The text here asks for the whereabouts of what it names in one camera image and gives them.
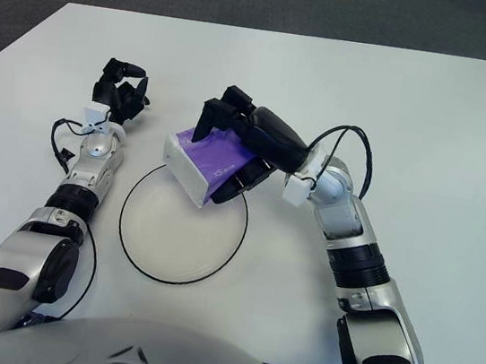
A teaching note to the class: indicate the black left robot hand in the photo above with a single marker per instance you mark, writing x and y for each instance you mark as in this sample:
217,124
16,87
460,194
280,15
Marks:
104,90

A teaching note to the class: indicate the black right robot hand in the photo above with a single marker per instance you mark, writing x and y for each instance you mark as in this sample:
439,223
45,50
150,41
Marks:
276,141

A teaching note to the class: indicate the purple tissue paper pack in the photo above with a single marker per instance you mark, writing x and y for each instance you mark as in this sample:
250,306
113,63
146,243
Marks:
210,159

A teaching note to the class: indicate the white plate with black rim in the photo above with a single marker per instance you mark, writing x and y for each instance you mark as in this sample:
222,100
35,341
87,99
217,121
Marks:
171,244

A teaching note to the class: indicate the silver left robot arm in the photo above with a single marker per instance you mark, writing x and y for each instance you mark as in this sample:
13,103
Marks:
89,165

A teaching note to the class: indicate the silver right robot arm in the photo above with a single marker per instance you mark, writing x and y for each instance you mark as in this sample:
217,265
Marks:
347,215

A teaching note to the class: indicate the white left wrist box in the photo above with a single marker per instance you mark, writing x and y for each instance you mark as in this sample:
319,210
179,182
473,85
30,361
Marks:
93,116

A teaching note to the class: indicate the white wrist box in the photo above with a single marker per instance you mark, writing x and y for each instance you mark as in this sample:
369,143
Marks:
295,189
93,116

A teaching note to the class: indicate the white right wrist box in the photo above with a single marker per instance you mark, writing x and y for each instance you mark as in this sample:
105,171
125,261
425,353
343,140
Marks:
295,189

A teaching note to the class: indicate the grey robot torso shell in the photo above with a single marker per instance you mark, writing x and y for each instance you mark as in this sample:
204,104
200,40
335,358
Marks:
132,356

